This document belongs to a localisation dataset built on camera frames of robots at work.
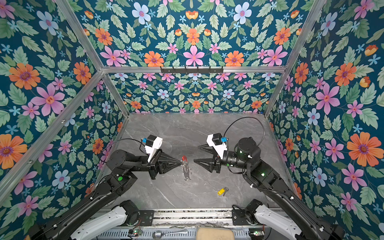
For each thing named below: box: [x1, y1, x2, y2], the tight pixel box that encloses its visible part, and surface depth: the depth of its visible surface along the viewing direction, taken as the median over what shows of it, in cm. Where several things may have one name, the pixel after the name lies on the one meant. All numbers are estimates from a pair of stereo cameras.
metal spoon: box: [152, 229, 188, 240], surface depth 72 cm
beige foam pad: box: [196, 227, 235, 240], surface depth 67 cm
